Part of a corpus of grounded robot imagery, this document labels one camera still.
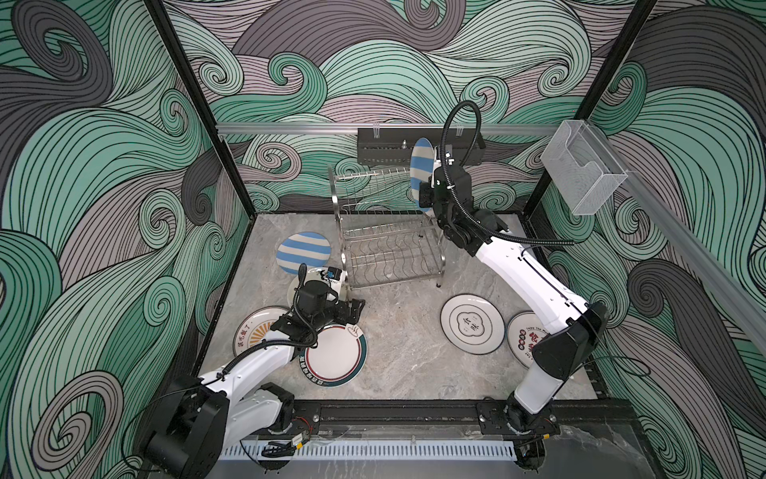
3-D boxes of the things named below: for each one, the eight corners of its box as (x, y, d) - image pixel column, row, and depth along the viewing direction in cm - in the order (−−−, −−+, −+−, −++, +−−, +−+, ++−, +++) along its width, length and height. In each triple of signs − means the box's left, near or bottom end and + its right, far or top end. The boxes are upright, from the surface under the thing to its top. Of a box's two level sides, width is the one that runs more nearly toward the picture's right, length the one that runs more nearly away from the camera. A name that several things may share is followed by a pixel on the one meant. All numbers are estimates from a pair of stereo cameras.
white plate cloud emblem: (445, 354, 86) (447, 351, 84) (436, 297, 98) (438, 293, 96) (509, 354, 86) (513, 351, 84) (493, 297, 98) (495, 293, 96)
